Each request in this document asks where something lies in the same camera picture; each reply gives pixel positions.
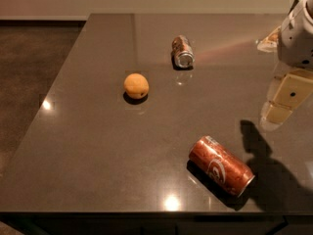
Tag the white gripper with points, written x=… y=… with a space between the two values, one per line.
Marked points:
x=295 y=42

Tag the orange fruit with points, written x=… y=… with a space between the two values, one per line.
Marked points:
x=136 y=86

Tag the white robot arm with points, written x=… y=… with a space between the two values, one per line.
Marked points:
x=292 y=83

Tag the silver brown soda can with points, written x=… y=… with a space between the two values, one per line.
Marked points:
x=182 y=52

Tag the red coke can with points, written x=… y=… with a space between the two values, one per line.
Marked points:
x=219 y=164

